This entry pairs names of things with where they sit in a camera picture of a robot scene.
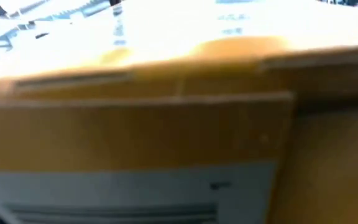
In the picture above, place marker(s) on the yellow raisin bran cereal box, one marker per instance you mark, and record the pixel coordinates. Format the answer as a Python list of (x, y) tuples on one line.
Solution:
[(135, 133)]

